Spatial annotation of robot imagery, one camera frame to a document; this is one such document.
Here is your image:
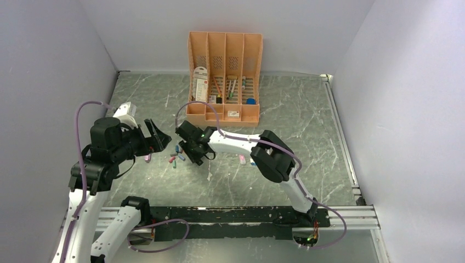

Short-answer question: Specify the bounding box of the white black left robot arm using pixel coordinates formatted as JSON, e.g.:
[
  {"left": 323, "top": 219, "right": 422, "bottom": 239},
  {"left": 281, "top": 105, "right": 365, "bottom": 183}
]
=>
[{"left": 52, "top": 117, "right": 172, "bottom": 262}]

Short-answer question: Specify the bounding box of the purple highlighter cap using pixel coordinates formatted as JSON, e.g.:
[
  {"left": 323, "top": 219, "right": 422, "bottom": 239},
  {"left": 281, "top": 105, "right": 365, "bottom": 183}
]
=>
[{"left": 144, "top": 154, "right": 151, "bottom": 163}]

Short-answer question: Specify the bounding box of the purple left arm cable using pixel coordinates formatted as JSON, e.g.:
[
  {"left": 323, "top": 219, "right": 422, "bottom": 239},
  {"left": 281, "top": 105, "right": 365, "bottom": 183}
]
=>
[{"left": 60, "top": 101, "right": 190, "bottom": 263}]

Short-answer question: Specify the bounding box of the blue round container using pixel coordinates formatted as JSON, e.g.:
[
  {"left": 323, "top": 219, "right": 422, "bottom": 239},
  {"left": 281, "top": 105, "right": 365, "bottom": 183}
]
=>
[{"left": 246, "top": 98, "right": 256, "bottom": 105}]

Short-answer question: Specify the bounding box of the orange plastic desk organizer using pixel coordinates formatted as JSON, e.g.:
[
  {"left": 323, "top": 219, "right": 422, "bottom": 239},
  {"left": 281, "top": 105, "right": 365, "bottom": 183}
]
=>
[{"left": 185, "top": 31, "right": 263, "bottom": 127}]

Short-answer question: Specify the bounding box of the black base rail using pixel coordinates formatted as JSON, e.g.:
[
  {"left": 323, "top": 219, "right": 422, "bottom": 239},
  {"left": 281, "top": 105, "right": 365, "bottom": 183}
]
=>
[{"left": 135, "top": 206, "right": 331, "bottom": 242}]

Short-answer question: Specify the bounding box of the white packaged item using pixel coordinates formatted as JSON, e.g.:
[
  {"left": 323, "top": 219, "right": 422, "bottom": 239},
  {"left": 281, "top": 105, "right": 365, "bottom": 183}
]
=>
[{"left": 192, "top": 66, "right": 209, "bottom": 102}]

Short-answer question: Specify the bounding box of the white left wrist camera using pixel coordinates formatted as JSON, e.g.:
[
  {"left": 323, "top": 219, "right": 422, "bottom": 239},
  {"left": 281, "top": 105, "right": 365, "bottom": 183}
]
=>
[{"left": 112, "top": 102, "right": 137, "bottom": 128}]

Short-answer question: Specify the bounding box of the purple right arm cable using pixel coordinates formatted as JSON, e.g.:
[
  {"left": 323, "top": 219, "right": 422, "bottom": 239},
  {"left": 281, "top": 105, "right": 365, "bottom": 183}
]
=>
[{"left": 174, "top": 101, "right": 348, "bottom": 251}]

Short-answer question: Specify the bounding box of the white eraser box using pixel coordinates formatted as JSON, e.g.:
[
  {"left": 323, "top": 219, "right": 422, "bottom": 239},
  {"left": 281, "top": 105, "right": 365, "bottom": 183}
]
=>
[{"left": 228, "top": 111, "right": 240, "bottom": 118}]

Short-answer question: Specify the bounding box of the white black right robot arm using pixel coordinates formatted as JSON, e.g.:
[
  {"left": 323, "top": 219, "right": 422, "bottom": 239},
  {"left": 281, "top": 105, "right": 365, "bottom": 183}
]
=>
[{"left": 175, "top": 121, "right": 318, "bottom": 227}]

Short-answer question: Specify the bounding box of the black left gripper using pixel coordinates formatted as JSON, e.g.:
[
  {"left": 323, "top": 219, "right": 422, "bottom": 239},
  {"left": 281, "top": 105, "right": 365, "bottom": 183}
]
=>
[{"left": 112, "top": 117, "right": 172, "bottom": 163}]

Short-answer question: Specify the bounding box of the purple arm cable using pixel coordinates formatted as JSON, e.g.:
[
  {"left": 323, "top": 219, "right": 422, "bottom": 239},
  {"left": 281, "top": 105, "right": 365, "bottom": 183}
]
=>
[
  {"left": 174, "top": 101, "right": 348, "bottom": 251},
  {"left": 60, "top": 101, "right": 190, "bottom": 263}
]

